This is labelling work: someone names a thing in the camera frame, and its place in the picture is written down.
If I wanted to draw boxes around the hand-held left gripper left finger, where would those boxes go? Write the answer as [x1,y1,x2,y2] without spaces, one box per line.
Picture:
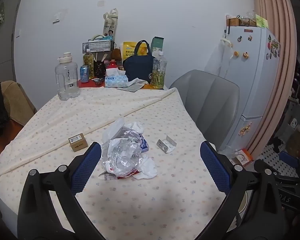
[17,141,108,240]

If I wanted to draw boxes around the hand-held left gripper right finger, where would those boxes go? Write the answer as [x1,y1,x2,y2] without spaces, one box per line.
[199,141,289,240]

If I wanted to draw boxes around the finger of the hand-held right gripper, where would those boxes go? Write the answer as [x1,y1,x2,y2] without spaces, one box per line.
[254,151,300,182]

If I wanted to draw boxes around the red and white packet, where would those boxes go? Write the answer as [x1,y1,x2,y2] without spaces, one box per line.
[98,169,142,180]

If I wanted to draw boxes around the clear plastic wrapper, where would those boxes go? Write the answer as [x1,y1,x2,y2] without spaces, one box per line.
[101,132,150,178]

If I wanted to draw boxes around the silver pill blister pack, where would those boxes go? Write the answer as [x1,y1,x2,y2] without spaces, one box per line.
[156,135,177,154]

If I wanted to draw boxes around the purple pocket tissue pack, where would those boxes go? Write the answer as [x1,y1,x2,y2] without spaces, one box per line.
[137,134,150,153]

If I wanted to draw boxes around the small brown cardboard box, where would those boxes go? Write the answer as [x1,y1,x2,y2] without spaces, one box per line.
[68,133,88,152]

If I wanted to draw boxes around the orange and white box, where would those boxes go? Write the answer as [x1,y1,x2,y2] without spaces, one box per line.
[231,149,253,167]

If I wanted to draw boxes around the white round bin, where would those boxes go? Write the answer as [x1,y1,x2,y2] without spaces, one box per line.
[236,189,253,220]

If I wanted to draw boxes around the grey office chair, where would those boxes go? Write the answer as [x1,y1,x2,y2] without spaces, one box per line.
[169,69,240,153]

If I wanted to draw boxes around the cream floral tablecloth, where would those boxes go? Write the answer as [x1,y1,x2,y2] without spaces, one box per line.
[0,87,250,240]

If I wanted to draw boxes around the white fridge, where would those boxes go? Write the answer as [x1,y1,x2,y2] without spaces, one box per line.
[210,26,282,155]

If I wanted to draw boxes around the large clear water jug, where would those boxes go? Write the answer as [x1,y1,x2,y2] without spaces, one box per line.
[55,52,81,101]

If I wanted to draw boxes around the grey flat packet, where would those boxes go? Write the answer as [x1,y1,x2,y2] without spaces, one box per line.
[116,83,145,92]

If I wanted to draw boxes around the blue tissue box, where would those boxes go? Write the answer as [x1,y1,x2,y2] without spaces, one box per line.
[105,69,129,88]

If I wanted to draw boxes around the blue drink can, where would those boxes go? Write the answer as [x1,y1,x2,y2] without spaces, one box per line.
[80,65,90,83]

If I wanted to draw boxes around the brown chair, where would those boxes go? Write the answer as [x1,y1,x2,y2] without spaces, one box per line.
[1,80,37,127]

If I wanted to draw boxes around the black pen holder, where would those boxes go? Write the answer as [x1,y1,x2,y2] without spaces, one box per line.
[94,60,107,79]

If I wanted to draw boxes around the white cloth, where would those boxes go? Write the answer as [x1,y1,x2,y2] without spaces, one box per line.
[128,78,149,85]

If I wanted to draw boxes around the tea bottle with green label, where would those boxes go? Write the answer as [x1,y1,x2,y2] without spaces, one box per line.
[83,49,95,80]

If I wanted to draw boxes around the pink curtain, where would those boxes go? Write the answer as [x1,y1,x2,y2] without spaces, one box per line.
[247,0,298,160]

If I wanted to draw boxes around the white hanging plastic bag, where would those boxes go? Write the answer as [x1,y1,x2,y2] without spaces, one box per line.
[205,37,233,80]

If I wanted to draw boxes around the tea bottle with white cap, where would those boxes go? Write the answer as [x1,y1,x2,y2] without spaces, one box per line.
[150,51,167,89]

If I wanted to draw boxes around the navy lunch bag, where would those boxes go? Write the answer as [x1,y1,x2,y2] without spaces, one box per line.
[122,40,154,83]

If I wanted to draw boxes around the yellow snack packet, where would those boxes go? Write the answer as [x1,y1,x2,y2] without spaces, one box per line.
[122,42,138,60]

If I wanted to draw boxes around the green carton box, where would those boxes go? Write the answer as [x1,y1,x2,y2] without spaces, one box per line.
[150,37,165,55]

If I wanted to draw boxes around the tall printed paper bag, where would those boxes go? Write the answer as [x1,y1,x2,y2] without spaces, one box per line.
[102,9,119,42]

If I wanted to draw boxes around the green packet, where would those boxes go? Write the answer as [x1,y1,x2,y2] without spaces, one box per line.
[255,14,269,29]

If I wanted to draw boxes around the grey door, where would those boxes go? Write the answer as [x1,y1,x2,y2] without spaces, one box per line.
[0,0,24,87]

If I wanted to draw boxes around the brown storage baskets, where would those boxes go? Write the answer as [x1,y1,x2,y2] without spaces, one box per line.
[225,15,257,27]

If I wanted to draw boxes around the black wire basket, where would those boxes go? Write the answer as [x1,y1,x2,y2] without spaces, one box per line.
[82,41,115,54]

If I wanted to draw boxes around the white wall switch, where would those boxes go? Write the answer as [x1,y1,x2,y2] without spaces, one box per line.
[52,12,66,24]

